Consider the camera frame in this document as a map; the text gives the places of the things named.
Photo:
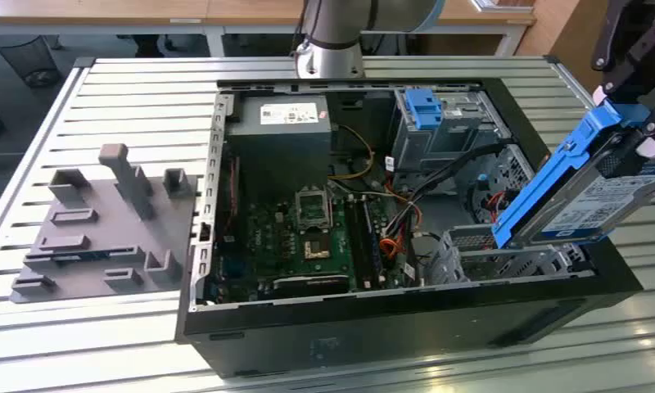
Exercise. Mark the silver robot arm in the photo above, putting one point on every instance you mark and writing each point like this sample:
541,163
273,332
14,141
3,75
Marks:
338,37

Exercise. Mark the black RAM slot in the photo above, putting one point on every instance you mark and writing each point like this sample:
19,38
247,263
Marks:
355,241

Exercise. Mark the green RAM stick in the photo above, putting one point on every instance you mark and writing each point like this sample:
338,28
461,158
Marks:
79,258

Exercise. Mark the grey parts rack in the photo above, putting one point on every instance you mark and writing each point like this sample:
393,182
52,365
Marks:
103,229

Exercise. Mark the black mesh wastebasket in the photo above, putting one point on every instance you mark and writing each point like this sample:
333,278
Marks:
24,57

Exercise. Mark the blue drive latch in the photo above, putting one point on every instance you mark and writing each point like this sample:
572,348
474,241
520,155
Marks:
423,108

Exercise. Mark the wooden desk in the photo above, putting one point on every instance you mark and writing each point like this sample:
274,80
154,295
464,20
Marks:
142,10

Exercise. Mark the metal disk bay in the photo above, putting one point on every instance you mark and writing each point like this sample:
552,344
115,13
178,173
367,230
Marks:
525,262

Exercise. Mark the black office chair base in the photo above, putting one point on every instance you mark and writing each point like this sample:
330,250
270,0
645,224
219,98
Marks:
147,45

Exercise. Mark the black PC case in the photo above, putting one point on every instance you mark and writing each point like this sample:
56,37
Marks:
361,331

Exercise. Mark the metal optical drive cage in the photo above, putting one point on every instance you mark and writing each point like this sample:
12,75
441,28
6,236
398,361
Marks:
453,139

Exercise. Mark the hard disk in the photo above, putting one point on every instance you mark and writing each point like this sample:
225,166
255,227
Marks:
581,206

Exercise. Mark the black graphics card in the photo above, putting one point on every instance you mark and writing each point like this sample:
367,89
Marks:
311,284

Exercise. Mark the grey power supply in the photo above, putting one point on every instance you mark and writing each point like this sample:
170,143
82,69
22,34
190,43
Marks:
278,147

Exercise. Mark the green motherboard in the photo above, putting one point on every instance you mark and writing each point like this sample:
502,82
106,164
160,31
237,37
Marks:
273,245

